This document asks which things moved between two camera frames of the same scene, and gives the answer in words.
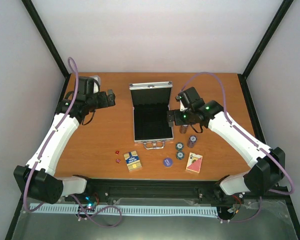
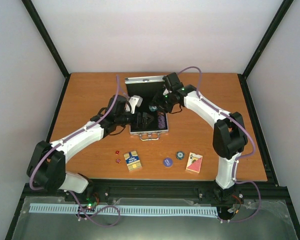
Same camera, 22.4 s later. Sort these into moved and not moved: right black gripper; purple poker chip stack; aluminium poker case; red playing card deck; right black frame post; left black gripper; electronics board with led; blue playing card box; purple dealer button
Moved: aluminium poker case; right black gripper; left black gripper; purple poker chip stack
Not moved: right black frame post; blue playing card box; red playing card deck; electronics board with led; purple dealer button
